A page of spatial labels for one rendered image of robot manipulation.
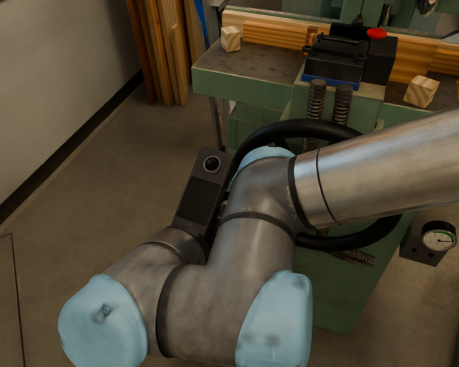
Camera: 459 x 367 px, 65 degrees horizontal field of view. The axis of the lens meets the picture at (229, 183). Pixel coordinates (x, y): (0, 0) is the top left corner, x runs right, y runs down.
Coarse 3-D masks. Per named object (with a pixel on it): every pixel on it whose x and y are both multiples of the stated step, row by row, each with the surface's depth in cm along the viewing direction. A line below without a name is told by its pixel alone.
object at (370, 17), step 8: (344, 0) 66; (352, 0) 65; (360, 0) 65; (368, 0) 64; (376, 0) 64; (384, 0) 64; (344, 8) 67; (352, 8) 66; (360, 8) 66; (368, 8) 65; (376, 8) 65; (384, 8) 66; (344, 16) 68; (352, 16) 67; (368, 16) 66; (376, 16) 66; (368, 24) 67; (376, 24) 67
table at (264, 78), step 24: (216, 48) 80; (240, 48) 80; (264, 48) 80; (192, 72) 74; (216, 72) 72; (240, 72) 72; (264, 72) 72; (288, 72) 72; (432, 72) 72; (216, 96) 76; (240, 96) 74; (264, 96) 72; (288, 96) 70; (456, 96) 66; (384, 120) 66; (408, 120) 65
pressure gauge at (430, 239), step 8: (424, 224) 74; (432, 224) 72; (440, 224) 72; (448, 224) 71; (424, 232) 73; (432, 232) 72; (440, 232) 71; (448, 232) 70; (424, 240) 74; (432, 240) 73; (440, 240) 72; (448, 240) 72; (456, 240) 71; (432, 248) 74; (440, 248) 74; (448, 248) 73
